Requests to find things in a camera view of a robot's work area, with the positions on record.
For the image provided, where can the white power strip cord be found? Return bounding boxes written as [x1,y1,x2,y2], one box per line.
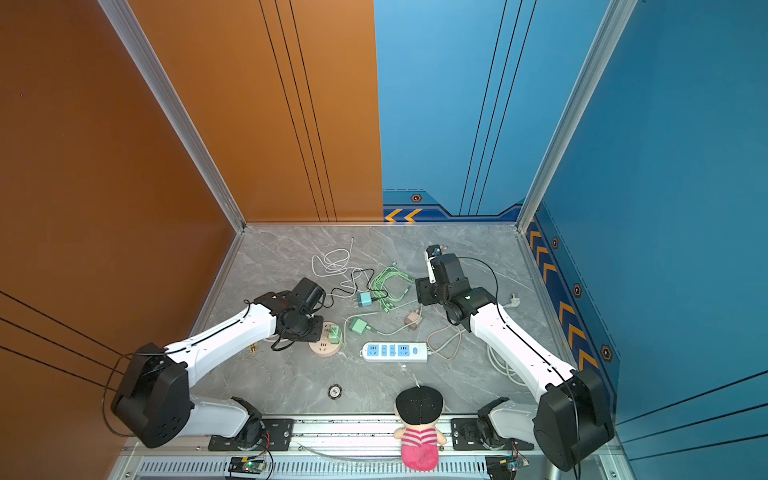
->
[484,292,529,386]

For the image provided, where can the black usb cable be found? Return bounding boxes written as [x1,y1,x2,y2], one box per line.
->
[326,268,391,301]

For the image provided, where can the small round black dial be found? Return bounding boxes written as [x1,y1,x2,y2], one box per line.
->
[327,384,343,400]

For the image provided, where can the plush doll black hat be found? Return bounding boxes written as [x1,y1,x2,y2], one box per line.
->
[393,386,447,472]

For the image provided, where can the pink multi-head cable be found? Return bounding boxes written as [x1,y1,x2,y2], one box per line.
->
[419,299,466,361]

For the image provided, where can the white usb cable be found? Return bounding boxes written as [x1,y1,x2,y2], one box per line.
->
[311,237,373,295]

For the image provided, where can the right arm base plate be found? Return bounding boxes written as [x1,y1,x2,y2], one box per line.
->
[450,418,535,451]

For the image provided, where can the white blue power strip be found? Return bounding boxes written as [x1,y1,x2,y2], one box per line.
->
[359,342,429,363]

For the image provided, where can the green usb cable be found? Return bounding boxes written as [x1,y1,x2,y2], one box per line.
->
[341,262,424,337]

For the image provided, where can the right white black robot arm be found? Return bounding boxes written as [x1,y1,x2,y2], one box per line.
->
[416,245,615,471]

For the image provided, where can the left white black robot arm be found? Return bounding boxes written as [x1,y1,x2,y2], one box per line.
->
[111,278,326,450]

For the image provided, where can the light green charger adapter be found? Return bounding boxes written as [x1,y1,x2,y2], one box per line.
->
[328,325,343,345]

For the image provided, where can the green charger adapter front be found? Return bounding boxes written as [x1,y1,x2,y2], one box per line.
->
[349,317,372,335]

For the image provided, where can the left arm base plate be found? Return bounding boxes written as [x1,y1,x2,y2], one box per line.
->
[208,418,294,452]

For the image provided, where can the left green circuit board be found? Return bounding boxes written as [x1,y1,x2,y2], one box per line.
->
[227,456,269,478]

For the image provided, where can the pink charger adapter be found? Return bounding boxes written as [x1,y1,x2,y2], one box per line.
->
[404,309,422,330]

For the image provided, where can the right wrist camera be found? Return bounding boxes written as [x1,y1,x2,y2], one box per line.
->
[425,244,442,284]

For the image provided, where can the right circuit board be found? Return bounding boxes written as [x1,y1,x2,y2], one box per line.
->
[485,456,530,480]

